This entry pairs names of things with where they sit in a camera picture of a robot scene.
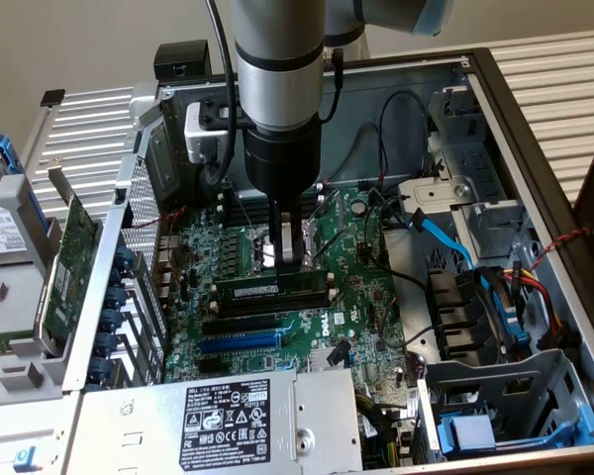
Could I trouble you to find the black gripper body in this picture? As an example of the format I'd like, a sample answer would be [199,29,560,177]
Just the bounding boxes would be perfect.
[242,116,323,202]

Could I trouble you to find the green RAM stick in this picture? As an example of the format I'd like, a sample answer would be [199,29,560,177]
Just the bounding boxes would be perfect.
[0,332,35,357]
[214,269,327,302]

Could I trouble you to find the metal CPU socket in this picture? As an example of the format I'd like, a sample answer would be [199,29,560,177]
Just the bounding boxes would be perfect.
[247,220,324,281]

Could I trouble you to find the thin metal locking lever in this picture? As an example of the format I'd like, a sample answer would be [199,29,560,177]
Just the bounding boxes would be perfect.
[229,184,258,238]
[311,231,352,263]

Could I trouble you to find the open metal socket cover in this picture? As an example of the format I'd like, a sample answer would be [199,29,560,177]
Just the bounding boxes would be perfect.
[304,189,350,234]

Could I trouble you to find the open metal PC case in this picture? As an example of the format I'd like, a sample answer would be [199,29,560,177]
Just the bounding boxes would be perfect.
[61,47,594,475]

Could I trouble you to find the long black expansion slot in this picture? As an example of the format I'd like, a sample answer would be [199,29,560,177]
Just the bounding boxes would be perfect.
[200,314,278,336]

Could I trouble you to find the green Dell motherboard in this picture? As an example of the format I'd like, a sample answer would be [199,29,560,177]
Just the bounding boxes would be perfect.
[160,183,423,397]

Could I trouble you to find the black gripper connector plug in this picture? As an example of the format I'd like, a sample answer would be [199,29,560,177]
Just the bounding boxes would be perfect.
[319,47,347,125]

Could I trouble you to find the metal port block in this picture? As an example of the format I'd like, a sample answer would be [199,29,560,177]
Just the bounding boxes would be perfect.
[152,232,187,308]

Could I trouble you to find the blue expansion slot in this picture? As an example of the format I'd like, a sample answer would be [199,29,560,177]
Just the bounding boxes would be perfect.
[199,332,283,354]

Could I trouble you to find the silver chipset heatsink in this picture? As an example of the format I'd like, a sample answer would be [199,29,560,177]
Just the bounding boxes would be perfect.
[308,345,353,373]

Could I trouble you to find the black box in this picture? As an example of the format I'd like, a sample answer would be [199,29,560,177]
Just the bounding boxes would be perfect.
[153,42,213,83]

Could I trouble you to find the short black expansion slot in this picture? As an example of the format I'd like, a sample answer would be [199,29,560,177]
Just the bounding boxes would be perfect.
[196,356,225,376]

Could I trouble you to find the blue card retainer clip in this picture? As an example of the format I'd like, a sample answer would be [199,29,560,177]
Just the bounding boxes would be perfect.
[100,309,125,333]
[103,285,129,311]
[114,245,138,272]
[87,356,114,386]
[95,332,120,357]

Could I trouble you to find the black power supply label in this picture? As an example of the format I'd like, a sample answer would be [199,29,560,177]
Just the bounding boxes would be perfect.
[179,379,272,471]

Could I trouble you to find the green graphics card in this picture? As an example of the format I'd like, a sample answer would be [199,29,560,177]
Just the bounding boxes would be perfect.
[33,157,104,360]

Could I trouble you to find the grey metal disk bay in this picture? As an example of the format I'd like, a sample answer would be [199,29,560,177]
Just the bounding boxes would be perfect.
[396,86,531,261]

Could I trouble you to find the perforated grey disk bay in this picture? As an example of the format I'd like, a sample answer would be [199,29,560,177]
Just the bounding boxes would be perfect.
[415,348,594,464]

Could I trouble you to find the silver power supply unit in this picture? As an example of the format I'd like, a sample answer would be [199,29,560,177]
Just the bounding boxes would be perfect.
[76,368,365,475]

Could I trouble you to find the grey parts rack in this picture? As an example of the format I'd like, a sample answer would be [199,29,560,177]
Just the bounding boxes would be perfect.
[0,175,108,412]

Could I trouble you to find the blue plastic disk carrier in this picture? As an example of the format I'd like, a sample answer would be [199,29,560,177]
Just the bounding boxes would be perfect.
[436,403,594,459]

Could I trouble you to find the blue latch button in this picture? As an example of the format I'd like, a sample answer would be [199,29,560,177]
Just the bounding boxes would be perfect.
[12,444,39,474]

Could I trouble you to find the thin black wire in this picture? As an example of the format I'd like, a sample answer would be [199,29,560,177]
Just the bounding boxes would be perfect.
[325,122,393,184]

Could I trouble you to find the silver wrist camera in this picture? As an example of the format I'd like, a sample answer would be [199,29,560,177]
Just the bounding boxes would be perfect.
[183,98,239,164]

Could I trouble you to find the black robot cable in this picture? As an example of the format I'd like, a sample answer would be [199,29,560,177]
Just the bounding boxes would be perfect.
[200,0,242,187]

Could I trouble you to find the short black looped wire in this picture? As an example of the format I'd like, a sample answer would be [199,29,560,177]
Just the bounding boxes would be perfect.
[193,162,229,209]

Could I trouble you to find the thick black looped wire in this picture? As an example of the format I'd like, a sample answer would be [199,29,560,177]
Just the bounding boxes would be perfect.
[377,90,436,192]

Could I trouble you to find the red black twisted wire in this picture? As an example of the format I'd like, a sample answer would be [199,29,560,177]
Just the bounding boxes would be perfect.
[128,206,188,230]
[529,227,593,271]

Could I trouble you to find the black angled wire plug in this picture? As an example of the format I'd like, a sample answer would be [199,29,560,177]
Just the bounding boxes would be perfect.
[328,339,351,368]

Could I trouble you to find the long black curved wire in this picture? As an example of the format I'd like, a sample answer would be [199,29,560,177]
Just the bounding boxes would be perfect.
[363,186,432,294]

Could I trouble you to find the blue SATA wire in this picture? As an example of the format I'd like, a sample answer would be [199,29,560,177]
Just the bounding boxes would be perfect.
[410,207,532,347]

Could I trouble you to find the grey wire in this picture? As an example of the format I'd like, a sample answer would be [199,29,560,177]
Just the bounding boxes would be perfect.
[374,301,436,348]

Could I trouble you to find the yellow black wire bundle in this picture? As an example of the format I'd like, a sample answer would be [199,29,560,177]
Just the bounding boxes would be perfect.
[354,390,413,470]

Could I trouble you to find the yellow red power wires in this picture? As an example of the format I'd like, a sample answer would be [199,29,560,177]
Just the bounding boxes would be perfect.
[504,261,580,353]

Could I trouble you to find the blue hard disk bracket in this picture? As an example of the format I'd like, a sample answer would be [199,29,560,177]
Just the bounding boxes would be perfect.
[0,129,50,234]

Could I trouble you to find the dark brown furniture frame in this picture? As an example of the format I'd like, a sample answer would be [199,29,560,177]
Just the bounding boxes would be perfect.
[571,116,594,258]

